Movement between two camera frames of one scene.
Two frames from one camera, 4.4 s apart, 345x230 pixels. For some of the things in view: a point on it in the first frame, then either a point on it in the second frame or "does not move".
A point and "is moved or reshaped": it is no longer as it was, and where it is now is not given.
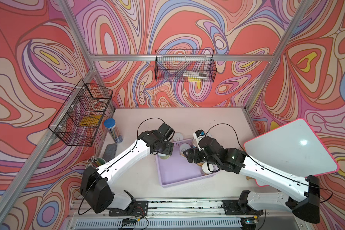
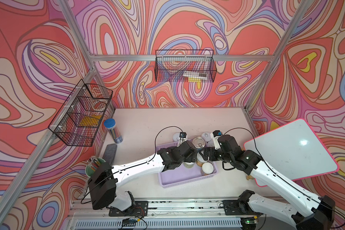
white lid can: [178, 136] does not move
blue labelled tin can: [194, 143] does not move
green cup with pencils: [95, 162] does not move
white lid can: [163, 156] is moved or reshaped
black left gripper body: [166, 147] → [191, 157]
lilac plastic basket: [177, 169] does not move
